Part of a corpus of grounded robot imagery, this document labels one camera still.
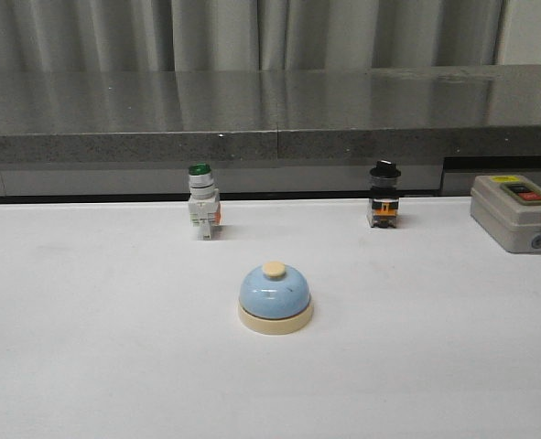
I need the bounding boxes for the grey stone counter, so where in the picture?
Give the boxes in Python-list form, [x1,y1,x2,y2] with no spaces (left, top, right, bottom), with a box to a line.
[0,65,541,200]

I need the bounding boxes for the grey curtain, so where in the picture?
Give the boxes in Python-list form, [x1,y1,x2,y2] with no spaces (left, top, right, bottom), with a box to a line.
[0,1,541,72]

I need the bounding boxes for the grey push button switch box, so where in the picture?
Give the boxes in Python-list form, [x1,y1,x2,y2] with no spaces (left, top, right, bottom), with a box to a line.
[471,175,541,253]

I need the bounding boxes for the black rotary selector switch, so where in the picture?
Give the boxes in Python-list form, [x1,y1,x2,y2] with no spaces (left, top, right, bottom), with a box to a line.
[367,160,402,229]

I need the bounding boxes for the green pushbutton switch white body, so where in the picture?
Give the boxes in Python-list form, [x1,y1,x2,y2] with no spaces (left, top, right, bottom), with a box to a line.
[188,163,221,240]

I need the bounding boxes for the blue and cream desk bell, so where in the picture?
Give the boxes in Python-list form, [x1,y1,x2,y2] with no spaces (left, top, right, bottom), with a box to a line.
[238,261,314,336]

